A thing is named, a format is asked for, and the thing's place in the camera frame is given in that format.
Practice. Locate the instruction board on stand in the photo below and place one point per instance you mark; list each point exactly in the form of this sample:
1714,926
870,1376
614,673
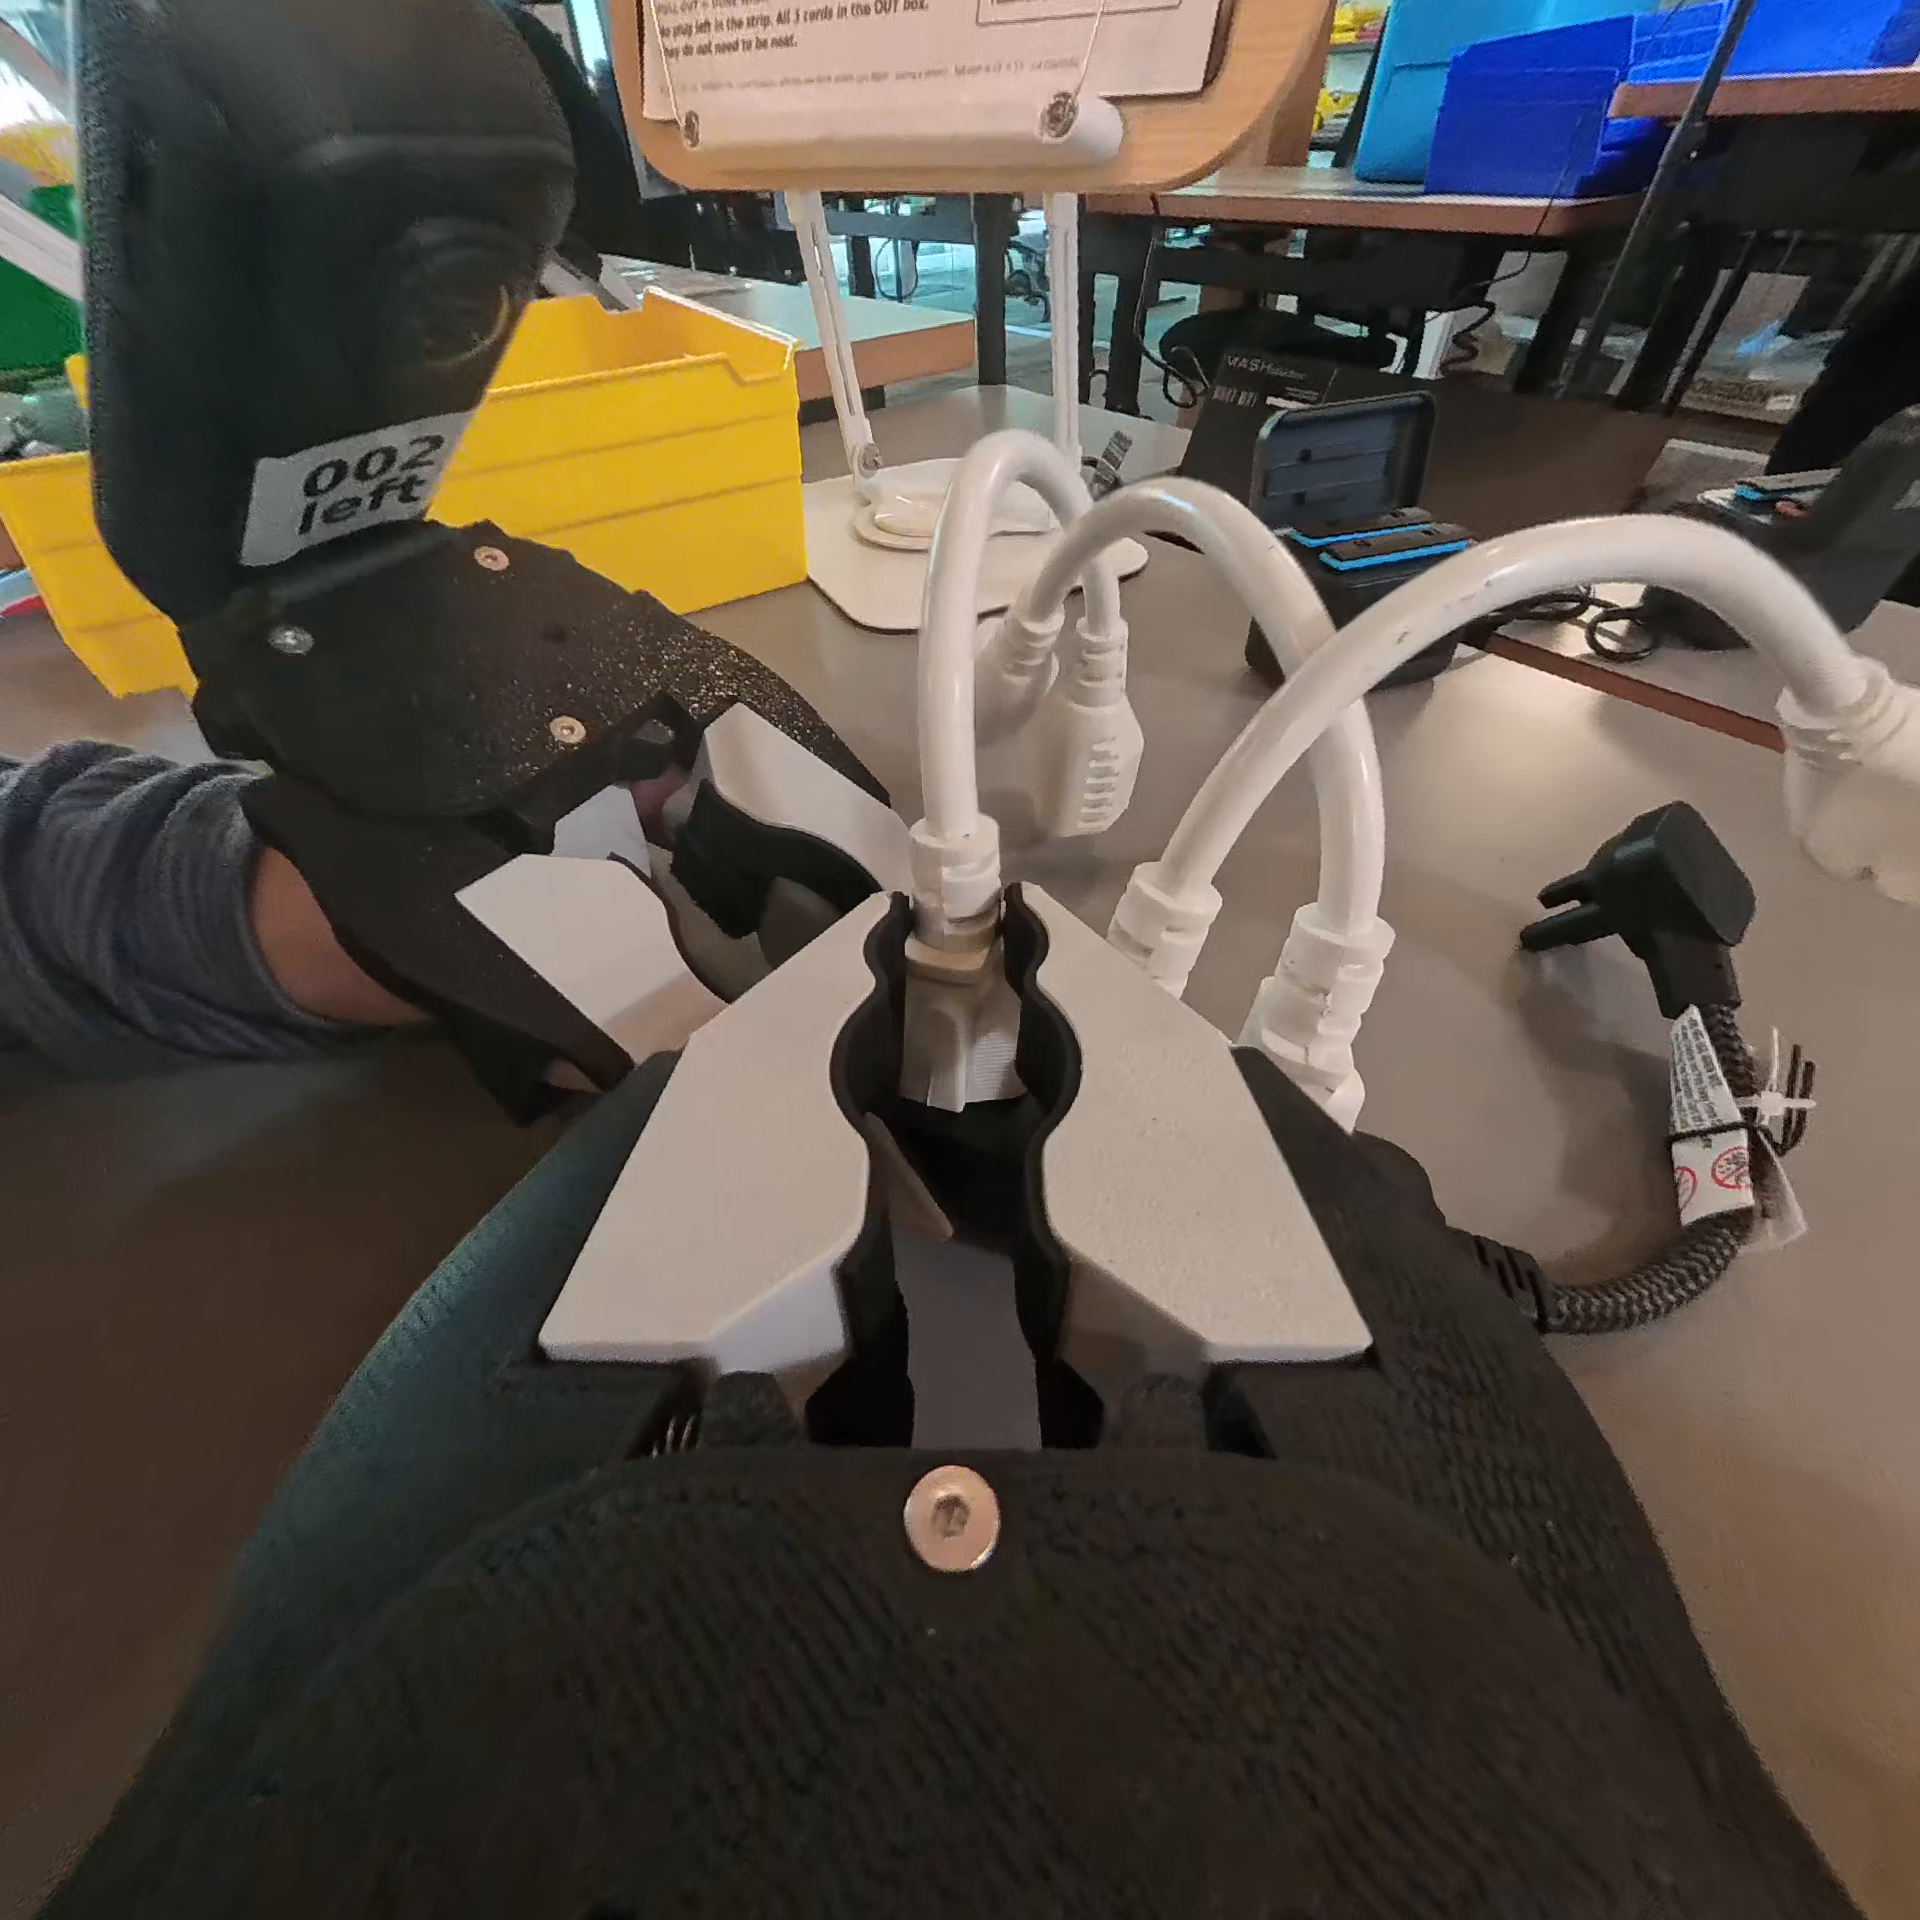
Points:
1260,77

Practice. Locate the person's left forearm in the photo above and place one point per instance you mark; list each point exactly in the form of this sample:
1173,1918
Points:
120,902

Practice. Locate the yellow plastic bin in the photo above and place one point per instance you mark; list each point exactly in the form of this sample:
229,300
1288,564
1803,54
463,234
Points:
629,450

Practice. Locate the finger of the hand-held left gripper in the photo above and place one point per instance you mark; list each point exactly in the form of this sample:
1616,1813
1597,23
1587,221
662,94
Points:
587,944
810,773

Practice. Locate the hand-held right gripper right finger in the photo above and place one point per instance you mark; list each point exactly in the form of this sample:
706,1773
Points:
1200,1201

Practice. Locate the person's left hand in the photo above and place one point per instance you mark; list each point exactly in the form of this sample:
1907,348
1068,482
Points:
317,960

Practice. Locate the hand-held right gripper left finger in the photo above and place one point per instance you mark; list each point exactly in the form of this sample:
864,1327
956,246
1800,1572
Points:
720,1184

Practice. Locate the black cardboard box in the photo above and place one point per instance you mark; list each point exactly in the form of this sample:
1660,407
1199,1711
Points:
1223,421

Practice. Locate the large blue storage bin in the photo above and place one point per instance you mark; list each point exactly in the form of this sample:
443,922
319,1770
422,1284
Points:
1516,106

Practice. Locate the black battery charger case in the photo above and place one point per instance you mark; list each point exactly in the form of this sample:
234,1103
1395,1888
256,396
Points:
1845,541
1350,450

